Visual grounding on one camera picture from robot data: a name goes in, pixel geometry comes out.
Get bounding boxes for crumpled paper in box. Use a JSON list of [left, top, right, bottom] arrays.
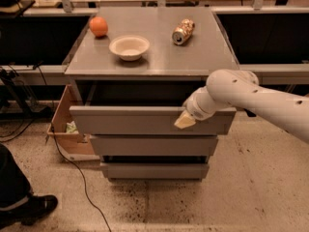
[[66, 121, 78, 133]]

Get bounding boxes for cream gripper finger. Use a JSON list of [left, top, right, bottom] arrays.
[[174, 110, 196, 129]]

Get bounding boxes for black floor cable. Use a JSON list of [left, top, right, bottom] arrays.
[[35, 65, 113, 232]]

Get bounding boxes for black shoe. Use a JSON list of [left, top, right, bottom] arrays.
[[0, 195, 58, 229]]

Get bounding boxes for grey middle drawer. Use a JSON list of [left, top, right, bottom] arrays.
[[90, 135, 218, 157]]

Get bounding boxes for orange fruit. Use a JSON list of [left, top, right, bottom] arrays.
[[89, 16, 108, 37]]

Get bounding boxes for grey bottom drawer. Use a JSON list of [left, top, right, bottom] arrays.
[[100, 162, 209, 179]]

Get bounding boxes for grey drawer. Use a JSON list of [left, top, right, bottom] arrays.
[[70, 105, 236, 135], [90, 135, 218, 157], [100, 162, 209, 179]]

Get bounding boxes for gold soda can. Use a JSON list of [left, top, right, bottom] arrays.
[[172, 18, 195, 45]]

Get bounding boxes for grey drawer cabinet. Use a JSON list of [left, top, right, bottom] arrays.
[[63, 6, 240, 182]]

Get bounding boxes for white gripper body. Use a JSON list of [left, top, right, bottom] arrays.
[[182, 87, 226, 121]]

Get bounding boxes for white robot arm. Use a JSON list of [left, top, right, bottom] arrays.
[[175, 70, 309, 143]]

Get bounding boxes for cardboard box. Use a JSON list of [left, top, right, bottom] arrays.
[[47, 85, 94, 156]]

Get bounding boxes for grey top drawer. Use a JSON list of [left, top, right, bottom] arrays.
[[70, 105, 236, 135]]

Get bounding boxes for white paper bowl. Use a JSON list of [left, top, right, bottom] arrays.
[[109, 35, 150, 62]]

